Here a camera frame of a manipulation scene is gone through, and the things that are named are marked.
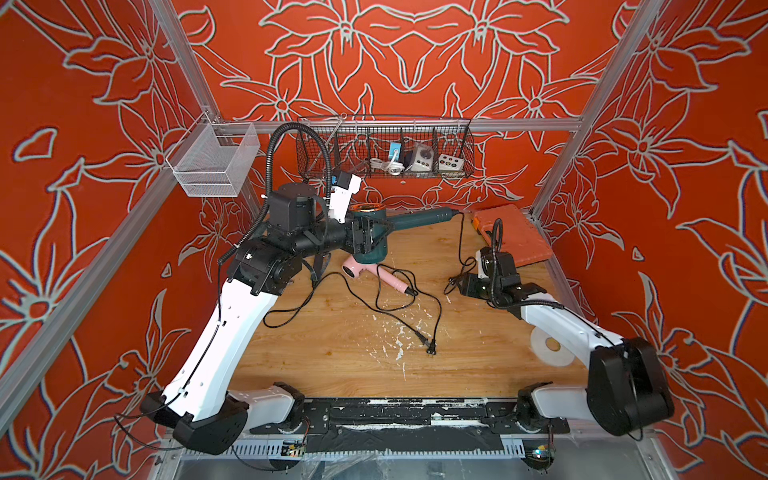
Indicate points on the orange tool case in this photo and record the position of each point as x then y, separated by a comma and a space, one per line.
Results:
520, 238

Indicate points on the black wire wall basket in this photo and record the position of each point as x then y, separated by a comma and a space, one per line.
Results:
359, 144

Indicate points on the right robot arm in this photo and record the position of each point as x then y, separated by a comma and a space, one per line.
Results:
626, 389

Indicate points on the black hair dryer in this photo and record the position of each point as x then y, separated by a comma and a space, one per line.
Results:
319, 266

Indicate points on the pink hair dryer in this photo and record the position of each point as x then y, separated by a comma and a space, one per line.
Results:
354, 269

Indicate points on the dark green hair dryer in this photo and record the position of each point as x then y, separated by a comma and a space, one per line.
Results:
402, 222

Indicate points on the white power adapter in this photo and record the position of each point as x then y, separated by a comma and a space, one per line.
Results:
421, 159

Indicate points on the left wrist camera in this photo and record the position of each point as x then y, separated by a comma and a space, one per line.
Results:
344, 185

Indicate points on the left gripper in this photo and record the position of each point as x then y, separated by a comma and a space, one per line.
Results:
366, 244

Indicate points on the white socket cube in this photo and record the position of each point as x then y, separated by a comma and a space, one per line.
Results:
450, 165

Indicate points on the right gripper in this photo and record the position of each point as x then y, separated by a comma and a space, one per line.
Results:
468, 283

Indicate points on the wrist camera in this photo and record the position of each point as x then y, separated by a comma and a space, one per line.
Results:
485, 263
344, 185

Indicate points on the blue small box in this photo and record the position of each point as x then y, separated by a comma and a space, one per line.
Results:
394, 152

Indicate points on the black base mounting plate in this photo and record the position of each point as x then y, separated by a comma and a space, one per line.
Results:
441, 427

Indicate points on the clear plastic bin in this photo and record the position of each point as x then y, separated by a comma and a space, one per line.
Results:
212, 165

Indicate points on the white tape roll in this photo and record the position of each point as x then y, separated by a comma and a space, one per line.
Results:
549, 350

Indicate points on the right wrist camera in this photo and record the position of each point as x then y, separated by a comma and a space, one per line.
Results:
485, 263

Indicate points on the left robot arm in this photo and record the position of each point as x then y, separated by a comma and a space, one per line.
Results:
197, 405

